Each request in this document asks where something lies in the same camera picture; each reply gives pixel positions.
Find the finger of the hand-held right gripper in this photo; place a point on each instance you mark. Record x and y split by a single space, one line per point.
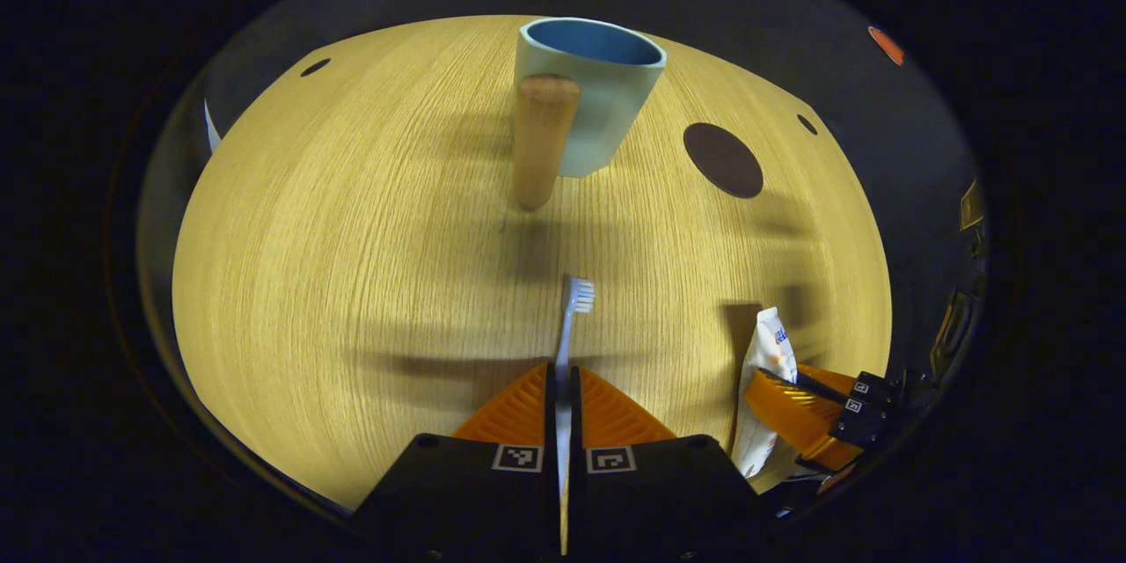
871 387
792 413

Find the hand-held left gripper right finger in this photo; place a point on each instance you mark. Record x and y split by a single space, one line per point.
574 422

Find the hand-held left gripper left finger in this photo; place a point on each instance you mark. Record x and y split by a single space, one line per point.
551 422

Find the white toothpaste tube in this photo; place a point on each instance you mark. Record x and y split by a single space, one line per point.
770 343

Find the white toothbrush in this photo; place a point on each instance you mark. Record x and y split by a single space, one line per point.
578 295

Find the dark brown round coaster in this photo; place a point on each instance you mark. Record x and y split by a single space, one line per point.
723 160

